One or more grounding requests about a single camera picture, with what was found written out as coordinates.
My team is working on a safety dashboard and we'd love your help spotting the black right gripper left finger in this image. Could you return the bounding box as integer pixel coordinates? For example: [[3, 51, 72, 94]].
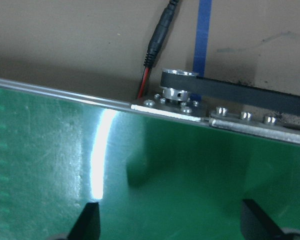
[[67, 202, 101, 240]]

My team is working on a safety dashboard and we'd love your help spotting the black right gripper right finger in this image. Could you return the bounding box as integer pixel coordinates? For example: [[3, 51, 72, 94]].
[[241, 199, 285, 240]]

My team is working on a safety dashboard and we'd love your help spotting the green conveyor belt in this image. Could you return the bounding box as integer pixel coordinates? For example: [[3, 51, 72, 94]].
[[0, 79, 300, 240]]

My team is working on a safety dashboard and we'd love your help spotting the black timing belt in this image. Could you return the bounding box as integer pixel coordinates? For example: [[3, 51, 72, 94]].
[[160, 71, 300, 116]]

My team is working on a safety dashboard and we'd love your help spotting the red black conveyor cable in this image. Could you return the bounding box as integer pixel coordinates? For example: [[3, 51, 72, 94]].
[[136, 0, 182, 99]]

